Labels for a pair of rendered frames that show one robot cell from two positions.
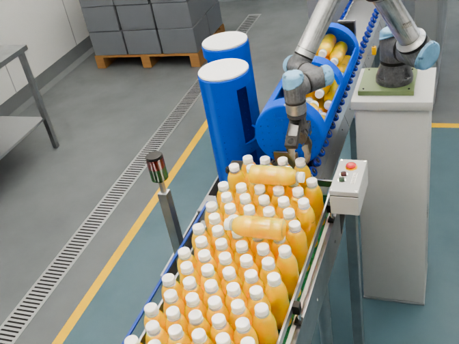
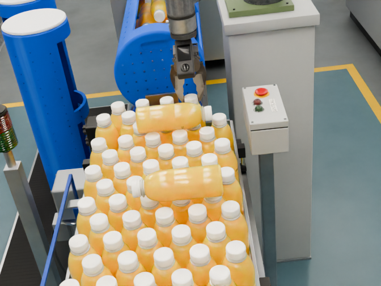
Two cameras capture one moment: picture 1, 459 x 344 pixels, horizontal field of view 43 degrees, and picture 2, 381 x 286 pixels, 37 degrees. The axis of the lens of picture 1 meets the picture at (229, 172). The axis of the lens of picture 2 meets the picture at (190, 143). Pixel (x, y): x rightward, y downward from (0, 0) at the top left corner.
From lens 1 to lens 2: 0.77 m
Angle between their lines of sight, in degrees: 19
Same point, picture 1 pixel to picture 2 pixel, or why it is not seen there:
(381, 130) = (261, 57)
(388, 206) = not seen: hidden behind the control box
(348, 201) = (275, 134)
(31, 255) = not seen: outside the picture
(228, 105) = (48, 63)
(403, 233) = (287, 180)
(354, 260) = (270, 215)
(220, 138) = (41, 108)
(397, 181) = not seen: hidden behind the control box
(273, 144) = (140, 87)
